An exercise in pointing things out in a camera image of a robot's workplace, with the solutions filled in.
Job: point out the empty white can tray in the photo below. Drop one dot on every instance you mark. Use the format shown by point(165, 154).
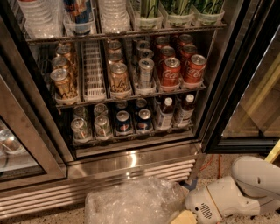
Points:
point(93, 82)

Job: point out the red bull can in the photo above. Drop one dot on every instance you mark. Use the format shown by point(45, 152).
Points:
point(79, 16)

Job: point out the front right coca-cola can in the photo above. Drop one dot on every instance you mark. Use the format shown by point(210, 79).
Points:
point(195, 69)

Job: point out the rear left gold can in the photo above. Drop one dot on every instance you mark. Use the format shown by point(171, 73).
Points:
point(66, 50)

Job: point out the front left pepsi can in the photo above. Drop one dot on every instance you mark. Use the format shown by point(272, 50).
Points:
point(123, 121)

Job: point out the yellow wheeled stand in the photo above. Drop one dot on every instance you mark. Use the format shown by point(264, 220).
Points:
point(272, 156)

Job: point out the white-capped bottle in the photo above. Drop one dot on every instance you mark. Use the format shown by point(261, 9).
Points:
point(184, 111)
point(165, 114)

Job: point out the front slim silver can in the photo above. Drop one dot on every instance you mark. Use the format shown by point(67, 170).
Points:
point(146, 67)

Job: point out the middle left coca-cola can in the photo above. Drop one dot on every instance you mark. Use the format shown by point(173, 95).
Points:
point(165, 52)

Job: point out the slim silver can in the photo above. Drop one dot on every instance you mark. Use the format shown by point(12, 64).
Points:
point(142, 44)
point(145, 54)
point(146, 67)

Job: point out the rear centre gold can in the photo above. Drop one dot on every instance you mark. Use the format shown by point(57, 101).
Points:
point(114, 46)

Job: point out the rear right coca-cola can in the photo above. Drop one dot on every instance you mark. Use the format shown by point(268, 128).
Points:
point(182, 40)

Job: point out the front centre gold can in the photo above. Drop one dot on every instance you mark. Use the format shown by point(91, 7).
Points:
point(119, 78)

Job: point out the rear right pepsi can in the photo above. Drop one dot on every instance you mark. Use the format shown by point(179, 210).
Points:
point(140, 103)

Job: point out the front right pepsi can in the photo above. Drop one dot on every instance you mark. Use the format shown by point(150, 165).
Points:
point(144, 119)

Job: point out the front left silver can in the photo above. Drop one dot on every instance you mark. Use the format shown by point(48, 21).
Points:
point(81, 131)

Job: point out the pepsi can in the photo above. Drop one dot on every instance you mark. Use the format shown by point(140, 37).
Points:
point(123, 121)
point(144, 119)
point(121, 105)
point(140, 103)

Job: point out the middle left gold can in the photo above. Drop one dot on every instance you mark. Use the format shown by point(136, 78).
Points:
point(62, 62)

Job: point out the middle right coca-cola can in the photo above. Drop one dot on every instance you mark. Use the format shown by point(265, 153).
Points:
point(186, 52)

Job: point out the front left coca-cola can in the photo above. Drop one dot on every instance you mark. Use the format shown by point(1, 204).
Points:
point(170, 72)

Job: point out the front left gold can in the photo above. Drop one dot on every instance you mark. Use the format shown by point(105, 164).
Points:
point(64, 84)

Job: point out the gold can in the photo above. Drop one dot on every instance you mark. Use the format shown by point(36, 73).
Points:
point(116, 57)
point(66, 50)
point(64, 84)
point(114, 46)
point(62, 62)
point(119, 78)

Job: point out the middle slim silver can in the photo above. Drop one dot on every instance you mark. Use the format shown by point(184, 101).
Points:
point(145, 54)

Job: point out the left white-capped bottle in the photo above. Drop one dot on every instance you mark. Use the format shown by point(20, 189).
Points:
point(165, 114)

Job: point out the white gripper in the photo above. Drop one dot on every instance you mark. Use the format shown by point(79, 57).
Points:
point(199, 202)

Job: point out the open glass fridge door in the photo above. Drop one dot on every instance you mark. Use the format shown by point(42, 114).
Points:
point(248, 96)

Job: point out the rear left coca-cola can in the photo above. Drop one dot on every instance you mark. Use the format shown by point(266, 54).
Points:
point(159, 43)

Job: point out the rear left pepsi can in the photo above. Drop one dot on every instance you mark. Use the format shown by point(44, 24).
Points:
point(121, 105)

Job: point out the rear slim silver can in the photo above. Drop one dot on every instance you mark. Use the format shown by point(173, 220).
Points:
point(142, 44)

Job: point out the stainless steel fridge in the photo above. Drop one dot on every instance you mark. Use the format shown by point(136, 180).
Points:
point(56, 99)

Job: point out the blue tape cross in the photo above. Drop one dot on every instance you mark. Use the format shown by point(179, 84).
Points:
point(189, 184)

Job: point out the coca-cola can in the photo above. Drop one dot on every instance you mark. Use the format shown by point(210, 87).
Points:
point(170, 72)
point(186, 52)
point(182, 40)
point(159, 43)
point(165, 52)
point(195, 69)

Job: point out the middle centre gold can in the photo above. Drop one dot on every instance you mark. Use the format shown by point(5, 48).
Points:
point(116, 57)

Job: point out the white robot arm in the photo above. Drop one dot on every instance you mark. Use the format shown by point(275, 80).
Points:
point(251, 189)

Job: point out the right white-capped bottle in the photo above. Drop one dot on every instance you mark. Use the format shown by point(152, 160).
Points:
point(184, 111)

